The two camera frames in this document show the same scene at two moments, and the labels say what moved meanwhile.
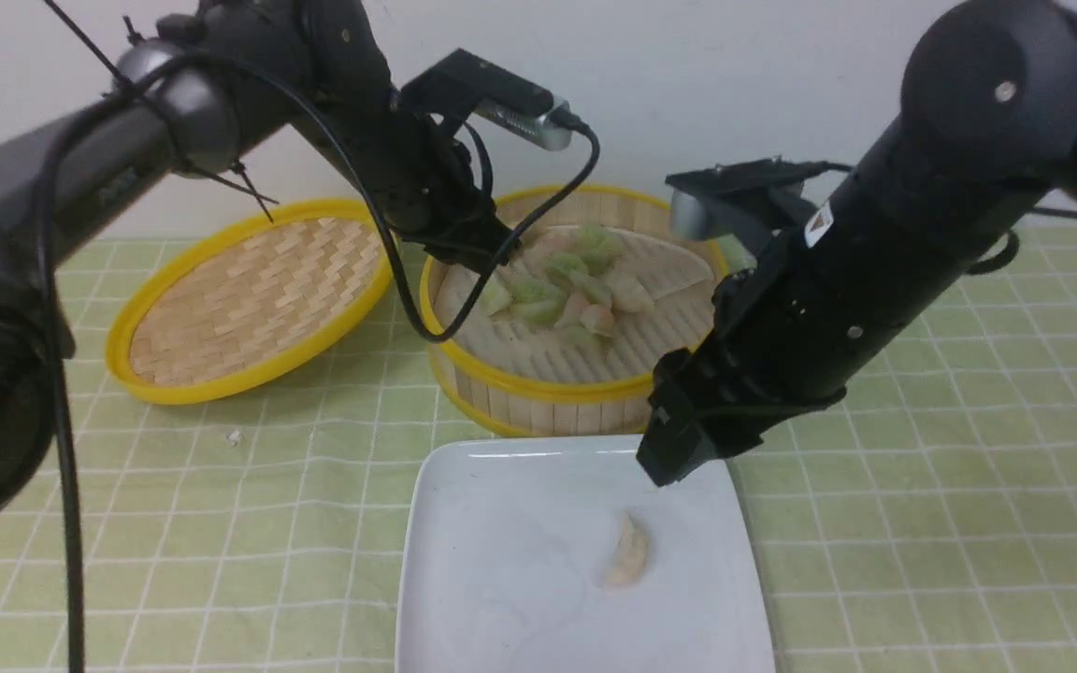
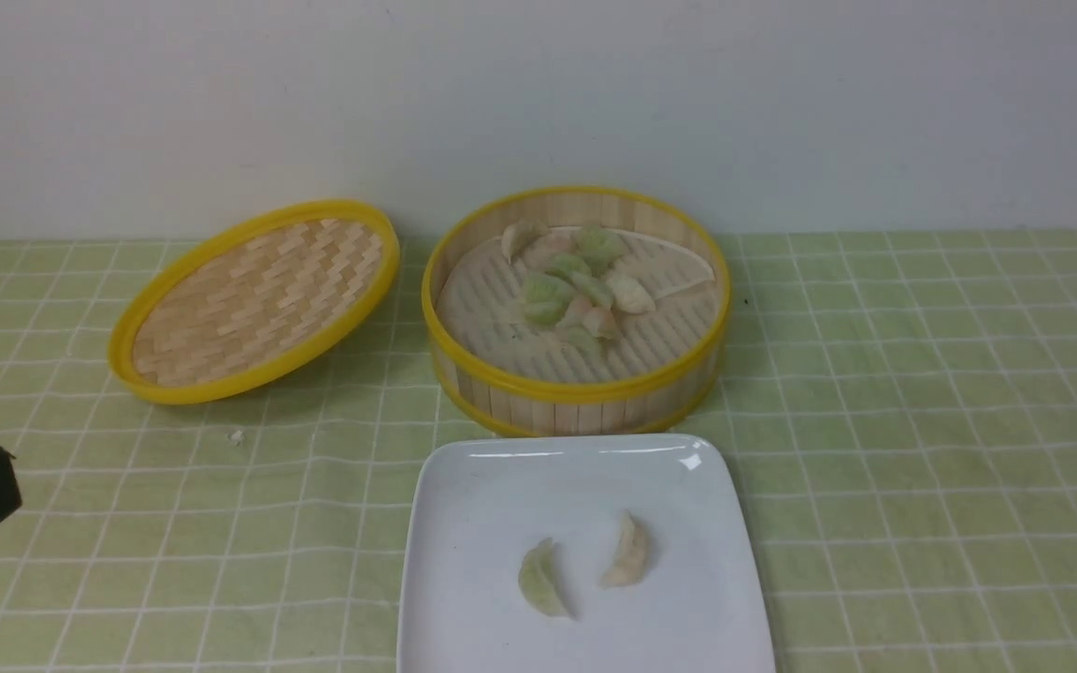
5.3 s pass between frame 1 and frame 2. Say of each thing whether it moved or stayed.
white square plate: stayed
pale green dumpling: moved
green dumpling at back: stayed
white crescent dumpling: stayed
